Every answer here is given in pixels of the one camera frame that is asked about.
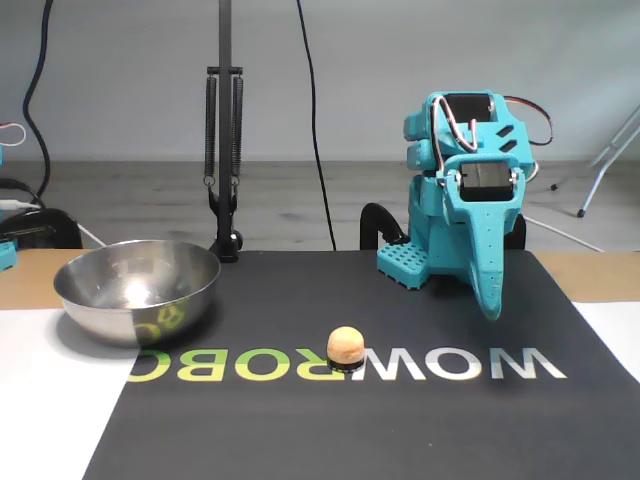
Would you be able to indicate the white paper sheet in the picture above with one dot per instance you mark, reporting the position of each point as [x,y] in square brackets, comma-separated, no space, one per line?
[50,400]
[615,330]

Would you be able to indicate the metal bowl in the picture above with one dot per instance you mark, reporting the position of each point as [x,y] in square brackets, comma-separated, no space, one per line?
[100,310]

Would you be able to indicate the white metal stand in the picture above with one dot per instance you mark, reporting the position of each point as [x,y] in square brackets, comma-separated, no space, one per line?
[597,180]

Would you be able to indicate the teal robot base part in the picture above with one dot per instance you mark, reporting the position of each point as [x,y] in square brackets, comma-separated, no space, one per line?
[7,255]

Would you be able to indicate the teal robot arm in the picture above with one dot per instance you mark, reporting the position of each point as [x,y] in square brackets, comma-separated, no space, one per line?
[425,210]

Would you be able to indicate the black mat with WOWROBO print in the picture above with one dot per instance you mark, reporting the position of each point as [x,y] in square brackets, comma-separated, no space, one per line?
[300,425]

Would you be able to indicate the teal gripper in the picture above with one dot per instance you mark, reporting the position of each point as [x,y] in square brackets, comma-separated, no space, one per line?
[484,212]

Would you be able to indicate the orange ball with black base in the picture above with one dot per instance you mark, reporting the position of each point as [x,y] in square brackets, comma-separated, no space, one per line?
[345,345]

